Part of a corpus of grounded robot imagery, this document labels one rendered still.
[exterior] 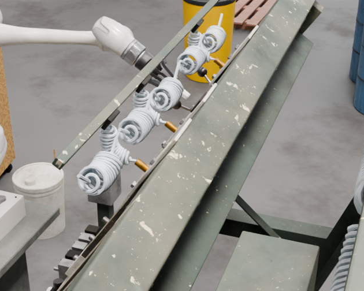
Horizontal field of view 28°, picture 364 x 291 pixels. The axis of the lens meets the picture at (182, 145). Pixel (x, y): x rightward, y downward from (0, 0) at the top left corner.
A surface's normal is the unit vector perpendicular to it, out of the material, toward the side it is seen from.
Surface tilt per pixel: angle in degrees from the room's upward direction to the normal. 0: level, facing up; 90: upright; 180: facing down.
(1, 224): 90
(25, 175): 0
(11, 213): 90
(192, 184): 34
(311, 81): 0
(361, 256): 0
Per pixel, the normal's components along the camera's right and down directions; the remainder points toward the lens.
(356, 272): 0.00, -0.87
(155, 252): 0.54, -0.62
